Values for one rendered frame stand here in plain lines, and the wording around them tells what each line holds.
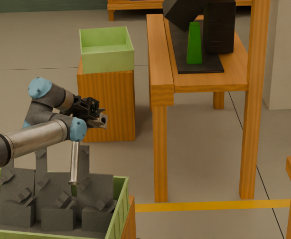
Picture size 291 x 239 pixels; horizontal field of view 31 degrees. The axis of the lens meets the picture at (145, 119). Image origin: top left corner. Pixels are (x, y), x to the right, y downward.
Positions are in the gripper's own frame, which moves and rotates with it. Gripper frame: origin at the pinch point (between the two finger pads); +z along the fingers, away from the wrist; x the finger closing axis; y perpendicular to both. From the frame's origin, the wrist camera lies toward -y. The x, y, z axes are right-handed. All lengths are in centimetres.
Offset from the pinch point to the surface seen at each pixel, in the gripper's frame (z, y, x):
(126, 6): 340, -283, 327
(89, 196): 17.2, -16.3, -24.4
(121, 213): 27.9, -7.2, -29.9
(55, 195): 10.5, -28.8, -24.7
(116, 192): 33.7, -16.1, -19.1
